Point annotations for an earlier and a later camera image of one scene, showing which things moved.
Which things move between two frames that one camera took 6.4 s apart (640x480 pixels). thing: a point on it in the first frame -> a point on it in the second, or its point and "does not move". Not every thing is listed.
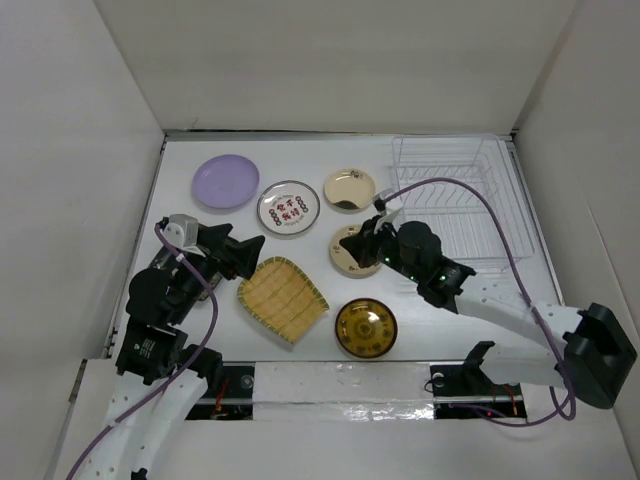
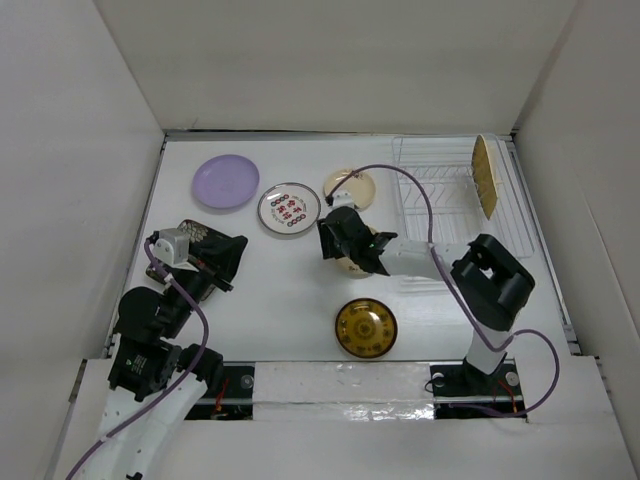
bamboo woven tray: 282,296 -> 484,174
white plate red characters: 288,207 does not move
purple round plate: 226,181 does not move
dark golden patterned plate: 366,328 does not move
